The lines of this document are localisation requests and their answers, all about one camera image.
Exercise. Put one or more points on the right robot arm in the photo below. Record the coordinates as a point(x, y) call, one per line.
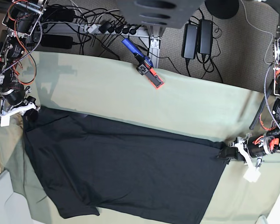
point(21, 19)

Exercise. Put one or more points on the dark navy T-shirt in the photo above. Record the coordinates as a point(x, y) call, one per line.
point(85, 162)

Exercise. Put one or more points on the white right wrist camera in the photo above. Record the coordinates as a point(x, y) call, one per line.
point(4, 120)

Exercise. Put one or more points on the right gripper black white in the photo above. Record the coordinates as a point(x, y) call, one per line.
point(18, 101)

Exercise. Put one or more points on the light green table cloth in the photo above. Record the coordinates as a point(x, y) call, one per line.
point(183, 105)

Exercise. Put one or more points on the blue orange bar clamp centre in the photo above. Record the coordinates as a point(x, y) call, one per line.
point(145, 66)

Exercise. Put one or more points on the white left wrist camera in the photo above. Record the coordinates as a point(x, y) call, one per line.
point(252, 175)

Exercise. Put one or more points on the grey white bin corner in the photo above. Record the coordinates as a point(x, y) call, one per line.
point(7, 200)

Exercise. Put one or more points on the black power brick pair inner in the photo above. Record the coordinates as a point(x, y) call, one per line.
point(189, 41)

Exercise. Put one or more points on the black power brick pair outer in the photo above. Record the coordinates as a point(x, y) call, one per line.
point(205, 39)

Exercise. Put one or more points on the black power brick pair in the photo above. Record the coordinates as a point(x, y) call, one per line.
point(205, 39)
point(189, 41)

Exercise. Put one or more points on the grey overhead camera mount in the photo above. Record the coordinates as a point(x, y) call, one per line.
point(164, 13)

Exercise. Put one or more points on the white power strip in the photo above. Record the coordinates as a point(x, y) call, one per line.
point(108, 28)

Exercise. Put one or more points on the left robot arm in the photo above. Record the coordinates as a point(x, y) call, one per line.
point(268, 116)

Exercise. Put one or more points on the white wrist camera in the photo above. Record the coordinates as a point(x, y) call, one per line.
point(252, 175)
point(4, 120)

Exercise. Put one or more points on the black power brick left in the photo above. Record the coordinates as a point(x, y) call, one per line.
point(57, 41)

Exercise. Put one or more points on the black round lamp base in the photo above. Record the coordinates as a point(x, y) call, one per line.
point(222, 9)

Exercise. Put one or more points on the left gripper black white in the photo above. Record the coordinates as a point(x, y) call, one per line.
point(254, 146)

